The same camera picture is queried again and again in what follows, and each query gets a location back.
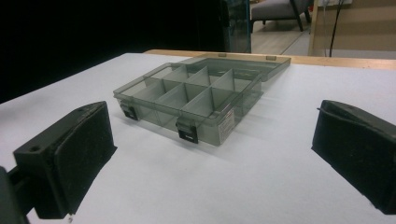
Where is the clear grey compartment storage box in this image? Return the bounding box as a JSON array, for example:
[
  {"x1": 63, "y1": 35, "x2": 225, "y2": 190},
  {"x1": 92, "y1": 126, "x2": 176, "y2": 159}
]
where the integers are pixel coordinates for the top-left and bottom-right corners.
[{"x1": 113, "y1": 52, "x2": 292, "y2": 147}]

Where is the light wooden panel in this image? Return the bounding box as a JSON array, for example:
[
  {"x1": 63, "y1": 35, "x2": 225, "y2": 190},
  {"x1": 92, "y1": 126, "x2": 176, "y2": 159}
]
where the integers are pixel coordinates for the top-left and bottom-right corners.
[{"x1": 307, "y1": 0, "x2": 396, "y2": 58}]

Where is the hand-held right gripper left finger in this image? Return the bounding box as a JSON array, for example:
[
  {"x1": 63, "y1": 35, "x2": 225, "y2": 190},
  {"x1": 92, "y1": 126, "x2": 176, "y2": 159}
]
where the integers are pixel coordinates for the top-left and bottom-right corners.
[{"x1": 12, "y1": 100, "x2": 118, "y2": 220}]

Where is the black cable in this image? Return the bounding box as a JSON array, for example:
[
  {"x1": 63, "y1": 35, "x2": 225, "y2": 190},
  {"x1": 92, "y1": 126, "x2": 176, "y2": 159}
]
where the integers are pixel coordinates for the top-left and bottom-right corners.
[{"x1": 328, "y1": 0, "x2": 345, "y2": 58}]

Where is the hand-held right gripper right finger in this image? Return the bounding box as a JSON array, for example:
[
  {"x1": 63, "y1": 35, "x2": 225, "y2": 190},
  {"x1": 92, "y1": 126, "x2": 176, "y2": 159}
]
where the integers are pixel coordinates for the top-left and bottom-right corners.
[{"x1": 311, "y1": 99, "x2": 396, "y2": 216}]

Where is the teal transparent partition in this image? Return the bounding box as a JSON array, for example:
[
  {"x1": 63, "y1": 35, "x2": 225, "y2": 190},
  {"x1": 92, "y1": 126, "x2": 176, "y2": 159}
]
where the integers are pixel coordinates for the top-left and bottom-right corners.
[{"x1": 224, "y1": 0, "x2": 252, "y2": 54}]

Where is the grey upholstered chair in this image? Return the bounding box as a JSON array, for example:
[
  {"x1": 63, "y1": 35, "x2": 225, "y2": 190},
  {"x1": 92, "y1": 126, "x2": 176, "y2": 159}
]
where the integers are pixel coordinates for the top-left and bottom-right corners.
[{"x1": 250, "y1": 0, "x2": 314, "y2": 33}]

